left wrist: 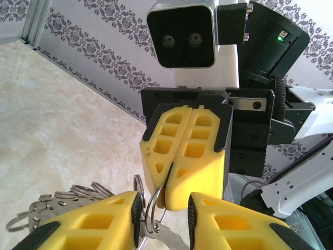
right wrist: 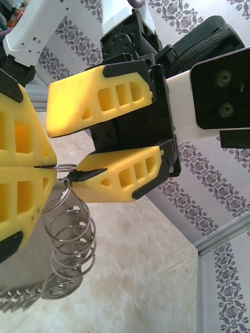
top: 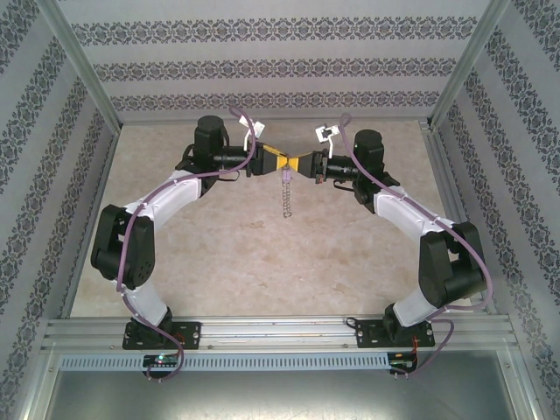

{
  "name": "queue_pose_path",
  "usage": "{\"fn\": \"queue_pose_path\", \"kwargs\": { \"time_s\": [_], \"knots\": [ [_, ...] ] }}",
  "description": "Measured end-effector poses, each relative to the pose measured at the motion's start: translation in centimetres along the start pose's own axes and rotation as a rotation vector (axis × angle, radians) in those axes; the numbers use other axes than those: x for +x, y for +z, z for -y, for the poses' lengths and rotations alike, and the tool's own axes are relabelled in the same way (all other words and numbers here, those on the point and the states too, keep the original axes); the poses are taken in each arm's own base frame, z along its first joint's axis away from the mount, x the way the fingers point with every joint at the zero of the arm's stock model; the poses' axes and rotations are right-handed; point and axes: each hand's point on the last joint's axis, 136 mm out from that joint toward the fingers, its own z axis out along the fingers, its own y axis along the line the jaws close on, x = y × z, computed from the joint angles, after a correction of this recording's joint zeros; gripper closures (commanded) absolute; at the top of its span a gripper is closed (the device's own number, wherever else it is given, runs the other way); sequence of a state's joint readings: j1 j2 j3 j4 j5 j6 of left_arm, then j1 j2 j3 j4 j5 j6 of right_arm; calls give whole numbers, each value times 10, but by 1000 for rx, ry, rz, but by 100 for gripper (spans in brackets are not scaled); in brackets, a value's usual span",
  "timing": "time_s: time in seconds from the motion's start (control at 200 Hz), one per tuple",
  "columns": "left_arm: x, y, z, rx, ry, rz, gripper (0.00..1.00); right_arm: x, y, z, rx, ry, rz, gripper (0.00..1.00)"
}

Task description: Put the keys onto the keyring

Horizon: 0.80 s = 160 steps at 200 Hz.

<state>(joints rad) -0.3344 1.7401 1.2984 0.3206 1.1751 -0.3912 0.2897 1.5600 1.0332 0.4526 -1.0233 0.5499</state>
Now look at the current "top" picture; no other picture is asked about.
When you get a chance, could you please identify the metal plate with split rings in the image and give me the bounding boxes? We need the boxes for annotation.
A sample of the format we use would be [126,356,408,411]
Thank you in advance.
[279,165,295,219]

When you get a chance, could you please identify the right controller circuit board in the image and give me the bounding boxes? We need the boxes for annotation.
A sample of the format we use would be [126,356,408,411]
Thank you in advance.
[388,352,419,373]

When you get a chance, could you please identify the controller circuit board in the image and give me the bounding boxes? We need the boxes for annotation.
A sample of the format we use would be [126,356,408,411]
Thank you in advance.
[388,352,419,373]
[143,353,179,368]

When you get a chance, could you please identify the left controller circuit board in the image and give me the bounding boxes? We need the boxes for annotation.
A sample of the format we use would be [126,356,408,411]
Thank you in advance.
[143,353,179,368]

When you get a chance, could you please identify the grey metal shelf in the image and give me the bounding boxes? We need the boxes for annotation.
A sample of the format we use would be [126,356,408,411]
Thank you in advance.
[43,369,539,420]

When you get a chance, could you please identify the aluminium wall base strip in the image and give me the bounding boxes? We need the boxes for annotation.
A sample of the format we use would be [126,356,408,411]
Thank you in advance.
[120,116,432,127]

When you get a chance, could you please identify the aluminium right side rail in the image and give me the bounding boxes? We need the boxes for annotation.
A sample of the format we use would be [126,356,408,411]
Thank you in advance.
[419,121,498,315]

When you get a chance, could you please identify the aluminium right corner post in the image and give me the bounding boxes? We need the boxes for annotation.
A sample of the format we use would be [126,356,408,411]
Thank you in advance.
[428,0,513,128]

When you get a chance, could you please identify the aluminium corner post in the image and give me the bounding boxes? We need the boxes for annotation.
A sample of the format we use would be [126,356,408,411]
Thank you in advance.
[428,0,513,128]
[37,0,123,128]

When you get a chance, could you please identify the aluminium left corner post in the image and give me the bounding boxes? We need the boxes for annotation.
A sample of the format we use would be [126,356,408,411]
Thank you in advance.
[37,0,123,128]

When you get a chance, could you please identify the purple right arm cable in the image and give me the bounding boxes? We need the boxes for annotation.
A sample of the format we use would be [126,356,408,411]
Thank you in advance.
[339,112,494,378]

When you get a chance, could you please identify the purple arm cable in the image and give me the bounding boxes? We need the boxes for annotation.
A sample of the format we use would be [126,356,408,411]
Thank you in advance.
[114,104,257,385]
[339,112,494,378]

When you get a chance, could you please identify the aluminium left side rail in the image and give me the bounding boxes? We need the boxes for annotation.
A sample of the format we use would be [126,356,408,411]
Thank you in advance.
[60,124,122,319]

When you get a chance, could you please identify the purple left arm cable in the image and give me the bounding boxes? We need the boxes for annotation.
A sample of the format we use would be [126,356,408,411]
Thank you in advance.
[114,104,257,385]

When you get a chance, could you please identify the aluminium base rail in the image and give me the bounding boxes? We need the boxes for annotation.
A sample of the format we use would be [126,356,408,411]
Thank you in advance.
[41,314,520,351]

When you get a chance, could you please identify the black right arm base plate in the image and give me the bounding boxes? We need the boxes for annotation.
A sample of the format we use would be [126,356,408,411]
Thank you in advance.
[356,321,437,350]

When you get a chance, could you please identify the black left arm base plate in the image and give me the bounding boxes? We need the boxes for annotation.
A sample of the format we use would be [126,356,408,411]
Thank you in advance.
[123,321,202,351]

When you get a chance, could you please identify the grey slotted cable duct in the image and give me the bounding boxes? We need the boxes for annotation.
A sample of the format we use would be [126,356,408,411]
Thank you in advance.
[59,352,390,372]

